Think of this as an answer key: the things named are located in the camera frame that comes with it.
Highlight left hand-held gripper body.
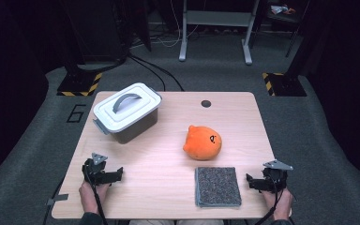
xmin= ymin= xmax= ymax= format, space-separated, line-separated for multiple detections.
xmin=82 ymin=152 xmax=109 ymax=186

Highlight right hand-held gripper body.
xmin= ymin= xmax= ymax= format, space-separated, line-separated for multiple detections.
xmin=262 ymin=159 xmax=294 ymax=192

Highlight grey fluffy cloth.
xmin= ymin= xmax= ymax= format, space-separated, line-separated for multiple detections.
xmin=194 ymin=166 xmax=243 ymax=208

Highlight clear grey storage box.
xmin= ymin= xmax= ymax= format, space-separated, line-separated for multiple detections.
xmin=93 ymin=107 xmax=159 ymax=144

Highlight orange plush toy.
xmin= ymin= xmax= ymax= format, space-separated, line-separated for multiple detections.
xmin=182 ymin=125 xmax=223 ymax=161

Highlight clear bin with white lid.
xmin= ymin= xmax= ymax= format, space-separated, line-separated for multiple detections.
xmin=92 ymin=82 xmax=163 ymax=134

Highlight person's left hand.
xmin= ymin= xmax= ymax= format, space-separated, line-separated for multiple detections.
xmin=78 ymin=180 xmax=111 ymax=215

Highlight person's right hand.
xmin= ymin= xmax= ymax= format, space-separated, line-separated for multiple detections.
xmin=261 ymin=190 xmax=293 ymax=221

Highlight grey tape piece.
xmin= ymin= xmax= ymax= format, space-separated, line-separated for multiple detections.
xmin=46 ymin=193 xmax=69 ymax=206

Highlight black equipment cabinet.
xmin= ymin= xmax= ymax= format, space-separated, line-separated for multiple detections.
xmin=65 ymin=0 xmax=129 ymax=64

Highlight black metal side table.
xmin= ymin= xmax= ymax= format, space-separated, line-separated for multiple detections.
xmin=251 ymin=0 xmax=310 ymax=59

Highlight small white orange object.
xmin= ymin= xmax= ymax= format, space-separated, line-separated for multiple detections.
xmin=270 ymin=4 xmax=296 ymax=16

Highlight right hand-held gripper black cable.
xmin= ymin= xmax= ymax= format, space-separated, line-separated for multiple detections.
xmin=255 ymin=177 xmax=285 ymax=225

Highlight hand-held gripper black cable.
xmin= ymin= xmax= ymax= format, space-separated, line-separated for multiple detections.
xmin=255 ymin=177 xmax=285 ymax=225
xmin=83 ymin=167 xmax=109 ymax=225

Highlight left hand-held gripper black cable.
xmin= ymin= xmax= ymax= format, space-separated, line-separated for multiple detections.
xmin=83 ymin=167 xmax=109 ymax=225

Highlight black yellow striped base plate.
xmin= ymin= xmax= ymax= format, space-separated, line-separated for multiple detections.
xmin=56 ymin=71 xmax=103 ymax=98
xmin=262 ymin=72 xmax=308 ymax=98

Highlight black floor cable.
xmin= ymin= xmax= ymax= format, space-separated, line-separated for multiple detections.
xmin=129 ymin=55 xmax=167 ymax=92
xmin=130 ymin=54 xmax=186 ymax=92

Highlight white floor cables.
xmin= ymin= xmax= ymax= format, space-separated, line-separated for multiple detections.
xmin=130 ymin=0 xmax=201 ymax=49

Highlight white metal desk frame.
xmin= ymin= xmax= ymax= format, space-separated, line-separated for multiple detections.
xmin=178 ymin=0 xmax=261 ymax=66

